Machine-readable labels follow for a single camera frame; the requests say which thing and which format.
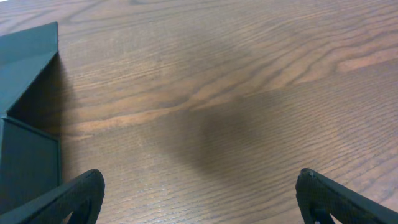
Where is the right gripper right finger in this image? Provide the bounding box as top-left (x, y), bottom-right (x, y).
top-left (295, 168), bottom-right (397, 224)

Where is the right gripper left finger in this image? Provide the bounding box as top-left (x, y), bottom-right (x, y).
top-left (1, 169), bottom-right (105, 224)

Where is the dark green gift box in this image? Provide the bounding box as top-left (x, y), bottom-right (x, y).
top-left (1, 22), bottom-right (62, 213)

